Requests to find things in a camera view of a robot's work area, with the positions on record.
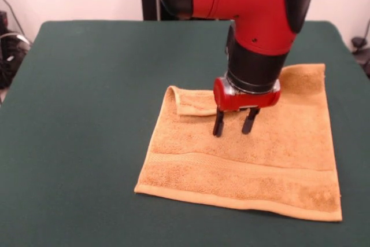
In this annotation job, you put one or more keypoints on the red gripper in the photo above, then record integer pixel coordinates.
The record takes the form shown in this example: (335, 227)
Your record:
(245, 101)

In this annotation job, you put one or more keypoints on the yellow terry towel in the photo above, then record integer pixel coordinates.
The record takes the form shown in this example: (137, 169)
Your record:
(231, 166)

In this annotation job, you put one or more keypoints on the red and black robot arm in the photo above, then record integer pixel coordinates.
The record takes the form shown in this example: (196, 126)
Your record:
(260, 27)

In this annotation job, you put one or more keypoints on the black stand foot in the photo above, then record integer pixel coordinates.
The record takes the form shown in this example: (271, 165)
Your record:
(359, 43)

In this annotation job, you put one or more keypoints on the dark green tablecloth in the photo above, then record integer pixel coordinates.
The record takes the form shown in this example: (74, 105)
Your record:
(72, 157)

